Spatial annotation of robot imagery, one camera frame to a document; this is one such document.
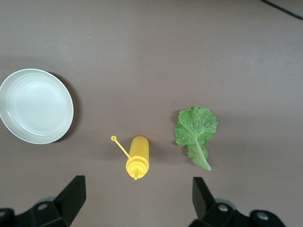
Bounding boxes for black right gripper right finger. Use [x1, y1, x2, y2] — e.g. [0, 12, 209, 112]
[188, 176, 288, 227]

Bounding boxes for green lettuce leaf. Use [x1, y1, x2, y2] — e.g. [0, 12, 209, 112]
[174, 106, 220, 172]

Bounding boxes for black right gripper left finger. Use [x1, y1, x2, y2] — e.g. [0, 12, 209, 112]
[0, 175, 86, 227]

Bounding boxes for black cable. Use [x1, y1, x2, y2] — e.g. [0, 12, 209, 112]
[260, 0, 303, 20]

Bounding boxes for yellow squeeze bottle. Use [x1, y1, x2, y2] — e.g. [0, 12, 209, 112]
[111, 135, 150, 181]

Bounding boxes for beige round plate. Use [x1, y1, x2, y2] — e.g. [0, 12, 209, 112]
[0, 68, 74, 145]

